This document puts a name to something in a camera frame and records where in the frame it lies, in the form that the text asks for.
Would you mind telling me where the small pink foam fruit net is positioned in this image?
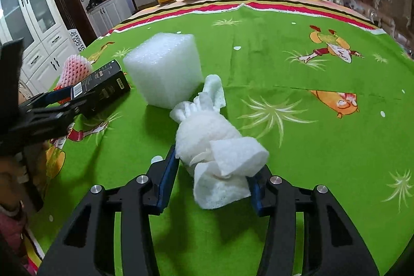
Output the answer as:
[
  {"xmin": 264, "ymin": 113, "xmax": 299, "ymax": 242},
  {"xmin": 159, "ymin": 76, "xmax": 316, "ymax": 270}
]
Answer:
[{"xmin": 54, "ymin": 55, "xmax": 93, "ymax": 90}]

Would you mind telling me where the black carton box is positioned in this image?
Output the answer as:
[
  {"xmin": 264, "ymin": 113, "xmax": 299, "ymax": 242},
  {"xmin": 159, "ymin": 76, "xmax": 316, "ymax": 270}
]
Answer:
[{"xmin": 71, "ymin": 59, "xmax": 130, "ymax": 119}]

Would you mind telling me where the white square foam block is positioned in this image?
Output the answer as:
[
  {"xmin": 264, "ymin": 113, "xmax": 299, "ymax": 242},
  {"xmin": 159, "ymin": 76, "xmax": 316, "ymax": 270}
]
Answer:
[{"xmin": 123, "ymin": 33, "xmax": 203, "ymax": 109}]

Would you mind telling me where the person left hand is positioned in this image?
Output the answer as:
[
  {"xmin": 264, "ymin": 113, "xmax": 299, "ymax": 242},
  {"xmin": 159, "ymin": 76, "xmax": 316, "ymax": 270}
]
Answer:
[{"xmin": 1, "ymin": 142, "xmax": 48, "ymax": 212}]

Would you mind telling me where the white cabinet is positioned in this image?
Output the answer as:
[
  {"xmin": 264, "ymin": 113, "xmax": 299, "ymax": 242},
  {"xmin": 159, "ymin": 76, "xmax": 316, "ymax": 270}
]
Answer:
[{"xmin": 1, "ymin": 0, "xmax": 79, "ymax": 94}]

